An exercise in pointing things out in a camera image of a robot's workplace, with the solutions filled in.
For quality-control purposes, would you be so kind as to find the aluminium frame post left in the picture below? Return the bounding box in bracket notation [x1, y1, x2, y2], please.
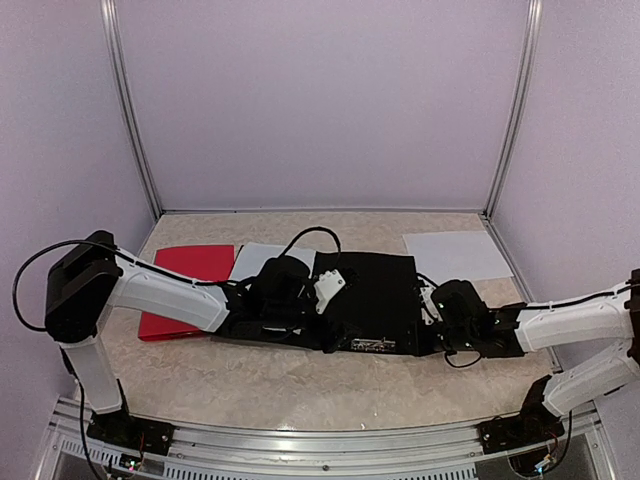
[100, 0, 164, 221]

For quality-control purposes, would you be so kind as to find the aluminium frame post right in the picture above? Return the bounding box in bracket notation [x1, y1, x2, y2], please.
[483, 0, 543, 222]

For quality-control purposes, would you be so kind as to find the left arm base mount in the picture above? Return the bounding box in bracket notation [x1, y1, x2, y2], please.
[87, 409, 175, 456]

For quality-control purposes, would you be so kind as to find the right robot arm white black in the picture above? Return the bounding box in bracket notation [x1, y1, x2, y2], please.
[430, 270, 639, 444]

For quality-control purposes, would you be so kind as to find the aluminium frame post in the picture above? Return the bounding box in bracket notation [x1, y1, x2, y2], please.
[483, 0, 543, 222]
[100, 0, 164, 221]

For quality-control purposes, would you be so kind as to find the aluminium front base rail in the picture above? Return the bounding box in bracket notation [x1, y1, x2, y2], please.
[28, 398, 619, 479]

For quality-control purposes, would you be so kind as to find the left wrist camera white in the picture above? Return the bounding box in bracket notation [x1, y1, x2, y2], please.
[314, 270, 346, 315]

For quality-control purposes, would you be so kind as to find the white paper sheet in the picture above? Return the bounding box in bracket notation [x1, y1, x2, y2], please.
[403, 231, 512, 284]

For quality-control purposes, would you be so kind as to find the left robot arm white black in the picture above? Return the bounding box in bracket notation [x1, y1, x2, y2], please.
[45, 231, 351, 445]

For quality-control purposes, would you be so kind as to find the aluminium frame rail back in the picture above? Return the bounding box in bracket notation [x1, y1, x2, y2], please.
[161, 207, 485, 216]

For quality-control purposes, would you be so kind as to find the black clip file folder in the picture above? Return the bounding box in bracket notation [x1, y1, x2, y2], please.
[209, 251, 436, 359]

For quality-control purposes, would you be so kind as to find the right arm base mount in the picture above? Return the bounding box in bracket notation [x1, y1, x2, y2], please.
[476, 413, 565, 454]

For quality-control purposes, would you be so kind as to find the red clip file folder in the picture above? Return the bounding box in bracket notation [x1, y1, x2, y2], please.
[138, 245, 235, 342]

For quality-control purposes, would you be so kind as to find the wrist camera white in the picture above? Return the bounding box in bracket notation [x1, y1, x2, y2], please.
[419, 284, 440, 326]
[314, 270, 346, 315]

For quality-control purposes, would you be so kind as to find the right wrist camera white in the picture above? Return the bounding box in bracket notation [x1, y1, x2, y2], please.
[419, 284, 440, 326]

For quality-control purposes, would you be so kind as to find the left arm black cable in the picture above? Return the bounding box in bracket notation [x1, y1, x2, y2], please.
[12, 239, 106, 332]

